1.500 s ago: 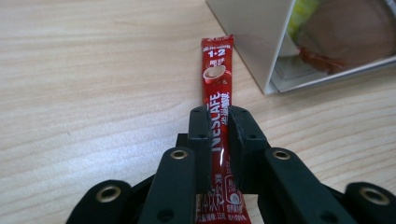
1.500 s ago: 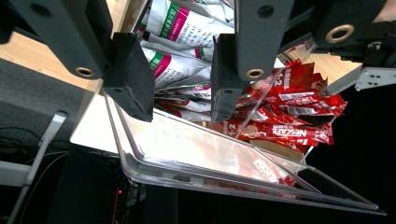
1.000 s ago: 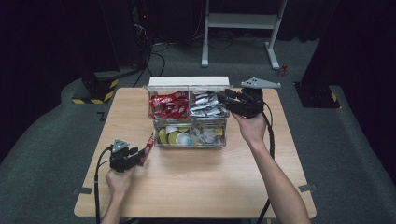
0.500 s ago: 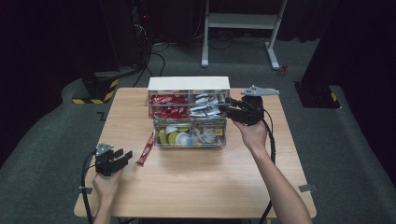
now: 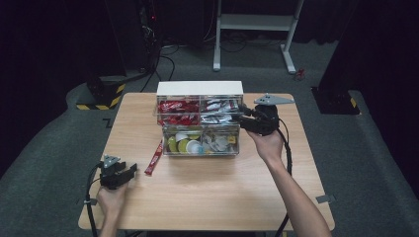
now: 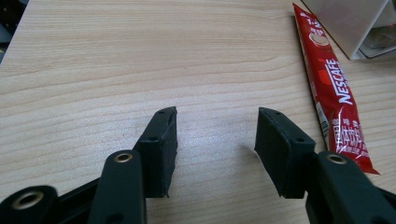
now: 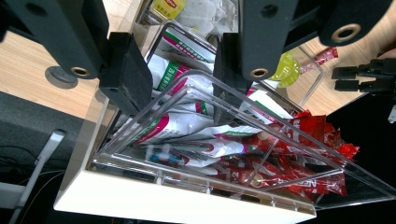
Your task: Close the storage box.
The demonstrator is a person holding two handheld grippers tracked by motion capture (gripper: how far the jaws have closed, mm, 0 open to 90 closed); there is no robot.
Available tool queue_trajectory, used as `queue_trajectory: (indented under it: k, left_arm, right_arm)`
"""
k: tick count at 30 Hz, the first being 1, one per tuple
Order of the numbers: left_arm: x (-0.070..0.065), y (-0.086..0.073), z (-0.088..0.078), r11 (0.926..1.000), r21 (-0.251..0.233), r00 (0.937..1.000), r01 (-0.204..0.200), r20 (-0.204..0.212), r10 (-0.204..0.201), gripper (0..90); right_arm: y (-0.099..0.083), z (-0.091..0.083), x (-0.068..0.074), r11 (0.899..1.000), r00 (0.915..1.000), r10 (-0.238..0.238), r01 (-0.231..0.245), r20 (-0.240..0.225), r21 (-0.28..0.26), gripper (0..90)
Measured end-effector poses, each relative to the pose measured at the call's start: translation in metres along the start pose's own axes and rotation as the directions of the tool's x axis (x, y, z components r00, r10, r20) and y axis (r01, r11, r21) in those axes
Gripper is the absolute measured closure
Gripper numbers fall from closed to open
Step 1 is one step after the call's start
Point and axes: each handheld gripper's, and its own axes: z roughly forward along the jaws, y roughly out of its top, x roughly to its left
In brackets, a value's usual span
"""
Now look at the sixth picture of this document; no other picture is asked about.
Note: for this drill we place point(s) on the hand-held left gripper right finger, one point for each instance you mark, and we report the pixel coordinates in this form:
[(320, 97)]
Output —
[(280, 155)]

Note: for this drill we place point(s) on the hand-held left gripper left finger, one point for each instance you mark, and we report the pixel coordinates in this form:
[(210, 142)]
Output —
[(158, 155)]

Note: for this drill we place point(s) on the red coffee stick sachet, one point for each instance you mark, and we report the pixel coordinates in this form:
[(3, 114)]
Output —
[(333, 93)]

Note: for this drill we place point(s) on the white drawer organizer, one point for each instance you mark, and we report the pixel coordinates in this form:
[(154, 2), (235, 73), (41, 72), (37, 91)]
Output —
[(342, 21)]

